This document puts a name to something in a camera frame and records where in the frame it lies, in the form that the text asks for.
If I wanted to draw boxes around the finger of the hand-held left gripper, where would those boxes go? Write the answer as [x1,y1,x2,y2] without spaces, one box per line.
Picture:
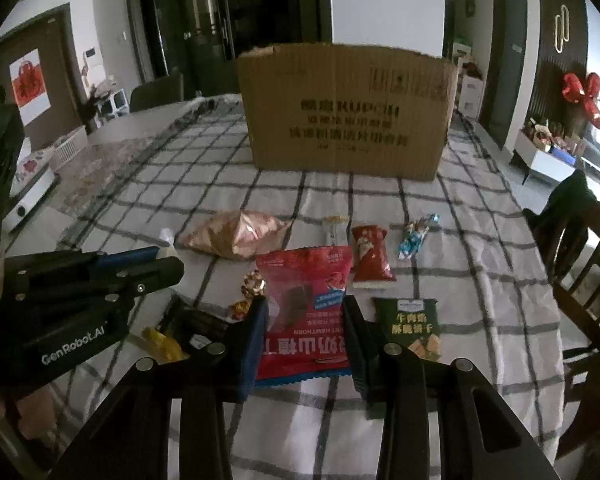
[95,256,186,307]
[87,246,163,273]

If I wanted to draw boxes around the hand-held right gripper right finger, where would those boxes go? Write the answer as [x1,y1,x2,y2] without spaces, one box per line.
[342,295,563,480]

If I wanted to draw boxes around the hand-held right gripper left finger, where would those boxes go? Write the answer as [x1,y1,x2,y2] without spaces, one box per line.
[47,296,271,480]

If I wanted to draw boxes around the yellow snack packet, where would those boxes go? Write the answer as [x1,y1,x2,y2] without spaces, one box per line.
[142,327,191,363]

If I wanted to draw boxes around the large red snack packet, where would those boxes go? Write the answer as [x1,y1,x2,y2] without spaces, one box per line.
[255,246,355,386]

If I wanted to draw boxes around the cardboard box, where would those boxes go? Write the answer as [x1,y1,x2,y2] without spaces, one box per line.
[236,44,458,181]

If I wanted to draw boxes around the person's left hand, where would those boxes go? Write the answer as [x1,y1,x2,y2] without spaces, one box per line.
[15,385,58,441]

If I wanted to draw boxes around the black snack packet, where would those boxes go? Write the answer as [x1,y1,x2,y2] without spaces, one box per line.
[160,295,236,356]

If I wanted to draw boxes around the green snack packet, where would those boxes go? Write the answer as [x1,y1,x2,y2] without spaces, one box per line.
[371,297,442,421]

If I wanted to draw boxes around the shiny orange foil bag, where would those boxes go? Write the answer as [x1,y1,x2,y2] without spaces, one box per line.
[177,209,293,261]

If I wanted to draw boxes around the floral table mat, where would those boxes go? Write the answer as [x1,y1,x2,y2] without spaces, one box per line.
[57,137,156,211]

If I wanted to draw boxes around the small red snack packet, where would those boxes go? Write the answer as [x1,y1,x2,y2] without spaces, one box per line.
[351,225,398,288]

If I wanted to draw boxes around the white electric cooker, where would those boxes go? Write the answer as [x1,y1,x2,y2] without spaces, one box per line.
[2,152,58,233]

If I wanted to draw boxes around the white plastic basket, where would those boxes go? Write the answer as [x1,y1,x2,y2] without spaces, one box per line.
[47,127,88,171]

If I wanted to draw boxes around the blue and white candy packet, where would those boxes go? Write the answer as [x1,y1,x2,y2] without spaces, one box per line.
[397,213,441,261]

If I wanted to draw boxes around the white snack bar packet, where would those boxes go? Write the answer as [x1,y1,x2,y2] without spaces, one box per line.
[322,215,350,247]

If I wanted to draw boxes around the white storage rack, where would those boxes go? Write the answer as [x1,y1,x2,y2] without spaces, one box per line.
[97,87,131,121]

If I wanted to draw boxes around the plaid tablecloth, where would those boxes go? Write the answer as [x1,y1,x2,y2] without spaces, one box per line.
[55,92,596,480]

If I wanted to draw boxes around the dark dining chair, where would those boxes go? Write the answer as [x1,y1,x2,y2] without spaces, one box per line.
[129,72,186,113]

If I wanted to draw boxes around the brown door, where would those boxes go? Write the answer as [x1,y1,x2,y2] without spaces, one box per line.
[0,5,88,151]

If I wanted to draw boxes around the red and white door poster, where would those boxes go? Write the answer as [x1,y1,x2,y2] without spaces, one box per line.
[9,49,51,126]

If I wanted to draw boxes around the wooden chair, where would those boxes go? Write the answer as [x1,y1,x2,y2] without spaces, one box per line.
[522,200,600,461]

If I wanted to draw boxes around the dark glass cabinet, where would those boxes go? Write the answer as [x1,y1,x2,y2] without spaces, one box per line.
[140,0,331,96]

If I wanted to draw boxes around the dark jacket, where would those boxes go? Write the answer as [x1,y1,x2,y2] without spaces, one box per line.
[522,170,600,281]

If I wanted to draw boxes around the white tv cabinet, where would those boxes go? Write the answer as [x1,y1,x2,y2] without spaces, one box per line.
[510,127,581,188]

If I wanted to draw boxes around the dark green door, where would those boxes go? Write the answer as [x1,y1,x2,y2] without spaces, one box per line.
[480,0,528,148]

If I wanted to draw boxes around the red bow decoration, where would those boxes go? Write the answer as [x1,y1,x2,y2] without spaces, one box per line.
[561,72,600,130]

